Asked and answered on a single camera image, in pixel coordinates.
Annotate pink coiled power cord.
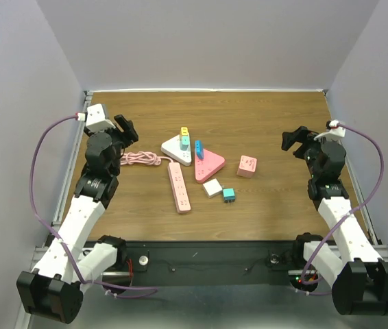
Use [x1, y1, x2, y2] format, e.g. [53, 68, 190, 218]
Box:
[119, 151, 173, 168]

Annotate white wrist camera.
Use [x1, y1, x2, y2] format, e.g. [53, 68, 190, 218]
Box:
[313, 120, 346, 142]
[86, 103, 115, 133]

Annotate white triangular power strip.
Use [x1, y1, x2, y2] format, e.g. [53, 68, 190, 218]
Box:
[160, 135, 192, 167]

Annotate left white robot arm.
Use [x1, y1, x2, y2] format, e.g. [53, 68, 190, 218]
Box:
[16, 112, 138, 324]

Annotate blue plug adapter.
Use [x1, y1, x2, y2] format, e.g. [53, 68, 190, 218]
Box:
[195, 140, 204, 160]

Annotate pink cube adapter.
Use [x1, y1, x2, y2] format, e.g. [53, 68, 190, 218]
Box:
[237, 155, 257, 178]

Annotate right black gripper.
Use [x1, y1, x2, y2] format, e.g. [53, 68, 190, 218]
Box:
[282, 125, 335, 179]

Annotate aluminium frame rail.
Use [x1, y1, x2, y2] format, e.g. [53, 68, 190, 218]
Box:
[23, 88, 84, 270]

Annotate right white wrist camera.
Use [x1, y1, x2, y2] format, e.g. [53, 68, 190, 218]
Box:
[313, 120, 346, 142]

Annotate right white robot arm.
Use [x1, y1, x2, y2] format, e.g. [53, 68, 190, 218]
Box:
[281, 120, 388, 316]

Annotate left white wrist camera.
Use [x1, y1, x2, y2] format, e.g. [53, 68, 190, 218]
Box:
[86, 103, 115, 133]

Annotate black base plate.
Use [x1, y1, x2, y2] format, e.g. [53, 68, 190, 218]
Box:
[87, 241, 322, 287]

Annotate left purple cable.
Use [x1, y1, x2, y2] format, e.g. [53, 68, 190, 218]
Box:
[29, 114, 158, 300]

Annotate teal small plug adapter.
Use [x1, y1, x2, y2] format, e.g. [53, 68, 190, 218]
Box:
[222, 188, 236, 203]

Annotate pink long power strip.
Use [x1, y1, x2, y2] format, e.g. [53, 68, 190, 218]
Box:
[167, 162, 191, 214]

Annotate white cube charger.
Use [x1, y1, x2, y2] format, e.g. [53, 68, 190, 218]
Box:
[202, 179, 223, 198]

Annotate teal usb charger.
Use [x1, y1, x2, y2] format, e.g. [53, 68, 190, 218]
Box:
[180, 134, 190, 151]

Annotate pink triangular power strip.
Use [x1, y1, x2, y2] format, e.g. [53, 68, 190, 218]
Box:
[195, 149, 226, 184]

